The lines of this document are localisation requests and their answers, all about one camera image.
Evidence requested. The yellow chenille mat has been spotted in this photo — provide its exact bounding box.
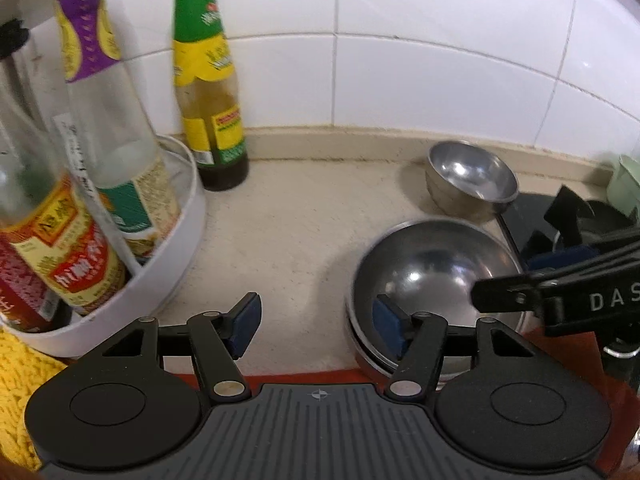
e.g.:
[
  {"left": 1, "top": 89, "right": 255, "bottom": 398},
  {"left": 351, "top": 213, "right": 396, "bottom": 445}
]
[{"left": 0, "top": 330, "right": 68, "bottom": 476}]

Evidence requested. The steel bowl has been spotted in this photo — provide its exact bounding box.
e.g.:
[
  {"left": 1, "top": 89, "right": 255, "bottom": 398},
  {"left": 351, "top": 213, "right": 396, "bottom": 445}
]
[
  {"left": 425, "top": 141, "right": 520, "bottom": 223},
  {"left": 345, "top": 297, "right": 446, "bottom": 386},
  {"left": 351, "top": 220, "right": 532, "bottom": 361}
]

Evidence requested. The yellow cap vinegar bottle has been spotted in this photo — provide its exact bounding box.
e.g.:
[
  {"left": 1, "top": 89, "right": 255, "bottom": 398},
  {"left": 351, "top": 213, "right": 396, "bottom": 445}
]
[{"left": 0, "top": 125, "right": 128, "bottom": 317}]

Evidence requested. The purple label clear bottle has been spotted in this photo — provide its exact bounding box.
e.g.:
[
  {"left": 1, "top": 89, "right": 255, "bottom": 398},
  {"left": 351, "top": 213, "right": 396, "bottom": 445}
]
[{"left": 52, "top": 0, "right": 183, "bottom": 261}]

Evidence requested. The black burner grate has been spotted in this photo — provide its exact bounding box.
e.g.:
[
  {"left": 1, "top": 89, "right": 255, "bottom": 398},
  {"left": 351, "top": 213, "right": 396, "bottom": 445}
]
[{"left": 522, "top": 185, "right": 636, "bottom": 261}]

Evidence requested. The pale green cup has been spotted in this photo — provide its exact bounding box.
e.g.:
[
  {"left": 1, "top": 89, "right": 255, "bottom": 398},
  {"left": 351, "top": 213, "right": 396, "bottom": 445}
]
[{"left": 606, "top": 154, "right": 640, "bottom": 221}]

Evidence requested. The white two-tier turntable rack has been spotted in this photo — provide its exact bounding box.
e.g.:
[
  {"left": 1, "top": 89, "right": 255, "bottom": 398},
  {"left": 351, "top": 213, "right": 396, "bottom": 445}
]
[{"left": 0, "top": 0, "right": 208, "bottom": 358}]

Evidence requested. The red cloth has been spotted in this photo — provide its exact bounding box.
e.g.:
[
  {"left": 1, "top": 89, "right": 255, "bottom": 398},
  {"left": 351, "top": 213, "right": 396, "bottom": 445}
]
[{"left": 160, "top": 320, "right": 640, "bottom": 480}]

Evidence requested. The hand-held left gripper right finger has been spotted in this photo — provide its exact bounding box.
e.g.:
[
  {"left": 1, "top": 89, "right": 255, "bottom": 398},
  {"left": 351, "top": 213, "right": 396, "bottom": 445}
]
[{"left": 372, "top": 294, "right": 538, "bottom": 403}]

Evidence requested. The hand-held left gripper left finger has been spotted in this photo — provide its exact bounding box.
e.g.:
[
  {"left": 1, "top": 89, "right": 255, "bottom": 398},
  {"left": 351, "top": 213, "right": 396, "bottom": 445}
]
[{"left": 95, "top": 292, "right": 263, "bottom": 403}]

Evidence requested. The red label soy sauce bottle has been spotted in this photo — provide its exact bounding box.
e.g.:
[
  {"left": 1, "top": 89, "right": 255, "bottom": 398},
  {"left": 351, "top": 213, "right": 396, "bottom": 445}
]
[{"left": 0, "top": 240, "right": 61, "bottom": 333}]

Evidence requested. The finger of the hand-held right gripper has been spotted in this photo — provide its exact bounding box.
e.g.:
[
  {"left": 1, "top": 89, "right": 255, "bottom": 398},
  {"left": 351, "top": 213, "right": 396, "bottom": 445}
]
[
  {"left": 472, "top": 269, "right": 558, "bottom": 313},
  {"left": 527, "top": 227, "right": 640, "bottom": 273}
]

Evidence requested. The black glass gas stove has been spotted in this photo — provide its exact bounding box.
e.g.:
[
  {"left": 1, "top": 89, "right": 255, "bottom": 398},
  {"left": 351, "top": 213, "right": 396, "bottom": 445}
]
[{"left": 497, "top": 191, "right": 640, "bottom": 281}]

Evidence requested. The green yellow label sauce bottle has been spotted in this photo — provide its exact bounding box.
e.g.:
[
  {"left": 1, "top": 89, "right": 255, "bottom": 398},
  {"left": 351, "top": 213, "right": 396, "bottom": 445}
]
[{"left": 169, "top": 0, "right": 251, "bottom": 192}]

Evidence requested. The black cap glass bottle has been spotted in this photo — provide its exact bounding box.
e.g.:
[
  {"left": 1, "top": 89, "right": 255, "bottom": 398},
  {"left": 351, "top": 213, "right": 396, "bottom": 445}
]
[{"left": 0, "top": 19, "right": 66, "bottom": 211}]

